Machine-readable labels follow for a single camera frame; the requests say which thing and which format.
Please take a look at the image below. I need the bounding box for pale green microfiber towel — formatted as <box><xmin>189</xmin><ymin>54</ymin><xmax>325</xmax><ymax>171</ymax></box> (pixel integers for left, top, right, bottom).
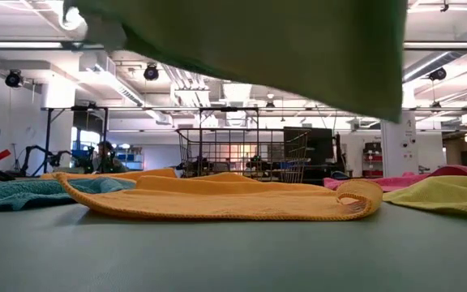
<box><xmin>63</xmin><ymin>0</ymin><xmax>409</xmax><ymax>123</ymax></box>

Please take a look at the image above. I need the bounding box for person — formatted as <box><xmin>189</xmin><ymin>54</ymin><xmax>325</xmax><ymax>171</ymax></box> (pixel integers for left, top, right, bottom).
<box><xmin>91</xmin><ymin>140</ymin><xmax>127</xmax><ymax>174</ymax></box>

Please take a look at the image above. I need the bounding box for large black screen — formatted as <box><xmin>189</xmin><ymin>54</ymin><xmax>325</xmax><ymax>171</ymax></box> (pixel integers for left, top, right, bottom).
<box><xmin>283</xmin><ymin>126</ymin><xmax>335</xmax><ymax>160</ymax></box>

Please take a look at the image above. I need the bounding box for black hanging spotlight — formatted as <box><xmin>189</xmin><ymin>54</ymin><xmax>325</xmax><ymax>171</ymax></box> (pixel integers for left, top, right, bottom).
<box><xmin>4</xmin><ymin>69</ymin><xmax>24</xmax><ymax>88</ymax></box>
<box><xmin>427</xmin><ymin>67</ymin><xmax>448</xmax><ymax>82</ymax></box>
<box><xmin>143</xmin><ymin>62</ymin><xmax>161</xmax><ymax>82</ymax></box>

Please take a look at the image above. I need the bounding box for orange microfiber towel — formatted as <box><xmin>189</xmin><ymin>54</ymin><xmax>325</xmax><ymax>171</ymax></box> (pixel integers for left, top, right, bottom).
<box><xmin>41</xmin><ymin>168</ymin><xmax>178</xmax><ymax>183</ymax></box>
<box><xmin>54</xmin><ymin>172</ymin><xmax>384</xmax><ymax>222</ymax></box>

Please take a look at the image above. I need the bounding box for teal microfiber towel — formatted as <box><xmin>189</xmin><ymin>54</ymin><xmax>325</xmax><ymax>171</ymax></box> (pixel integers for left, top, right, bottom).
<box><xmin>0</xmin><ymin>174</ymin><xmax>137</xmax><ymax>213</ymax></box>

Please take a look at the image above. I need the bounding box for pink microfiber towel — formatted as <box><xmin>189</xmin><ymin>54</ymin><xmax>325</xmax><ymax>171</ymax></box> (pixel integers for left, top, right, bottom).
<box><xmin>323</xmin><ymin>165</ymin><xmax>467</xmax><ymax>193</ymax></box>

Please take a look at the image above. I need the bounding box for yellow microfiber towel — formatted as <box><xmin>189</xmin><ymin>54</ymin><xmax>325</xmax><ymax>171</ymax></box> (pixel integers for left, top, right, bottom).
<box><xmin>382</xmin><ymin>175</ymin><xmax>467</xmax><ymax>222</ymax></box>

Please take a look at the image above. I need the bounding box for green table mat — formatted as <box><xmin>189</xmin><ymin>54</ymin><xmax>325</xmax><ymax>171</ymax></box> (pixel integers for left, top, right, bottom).
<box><xmin>0</xmin><ymin>184</ymin><xmax>467</xmax><ymax>292</ymax></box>

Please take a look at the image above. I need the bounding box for white pillar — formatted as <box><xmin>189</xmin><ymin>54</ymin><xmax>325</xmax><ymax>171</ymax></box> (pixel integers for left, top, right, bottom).
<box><xmin>380</xmin><ymin>109</ymin><xmax>419</xmax><ymax>178</ymax></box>

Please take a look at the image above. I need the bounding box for red tool cart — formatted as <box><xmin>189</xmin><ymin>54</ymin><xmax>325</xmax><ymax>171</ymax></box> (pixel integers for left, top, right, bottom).
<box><xmin>362</xmin><ymin>141</ymin><xmax>383</xmax><ymax>178</ymax></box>

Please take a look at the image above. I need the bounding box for shelf with blue bins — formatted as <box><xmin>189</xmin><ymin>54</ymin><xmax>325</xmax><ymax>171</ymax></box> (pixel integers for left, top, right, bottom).
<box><xmin>114</xmin><ymin>142</ymin><xmax>145</xmax><ymax>171</ymax></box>

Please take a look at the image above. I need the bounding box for black frame stand with screen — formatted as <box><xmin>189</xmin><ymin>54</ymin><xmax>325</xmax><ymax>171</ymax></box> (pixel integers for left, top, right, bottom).
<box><xmin>41</xmin><ymin>105</ymin><xmax>109</xmax><ymax>175</ymax></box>

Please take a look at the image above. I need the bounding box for black wire basket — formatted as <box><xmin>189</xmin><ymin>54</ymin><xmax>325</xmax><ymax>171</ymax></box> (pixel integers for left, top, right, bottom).
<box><xmin>175</xmin><ymin>127</ymin><xmax>311</xmax><ymax>184</ymax></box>

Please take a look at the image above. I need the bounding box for silver ventilation duct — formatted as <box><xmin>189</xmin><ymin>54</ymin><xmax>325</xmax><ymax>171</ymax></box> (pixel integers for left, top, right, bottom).
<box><xmin>221</xmin><ymin>80</ymin><xmax>255</xmax><ymax>127</ymax></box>

